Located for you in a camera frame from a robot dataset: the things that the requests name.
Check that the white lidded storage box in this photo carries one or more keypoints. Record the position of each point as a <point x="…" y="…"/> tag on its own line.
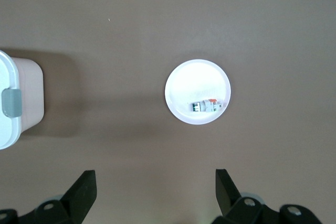
<point x="29" y="95"/>

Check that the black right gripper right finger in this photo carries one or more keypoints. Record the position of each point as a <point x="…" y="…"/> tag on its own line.
<point x="246" y="212"/>

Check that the white green circuit breaker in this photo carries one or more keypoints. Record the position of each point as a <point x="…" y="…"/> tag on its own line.
<point x="207" y="106"/>

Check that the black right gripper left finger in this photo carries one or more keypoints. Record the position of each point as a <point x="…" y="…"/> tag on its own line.
<point x="52" y="211"/>

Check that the pink round plate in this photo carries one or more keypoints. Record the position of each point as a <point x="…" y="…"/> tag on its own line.
<point x="197" y="79"/>

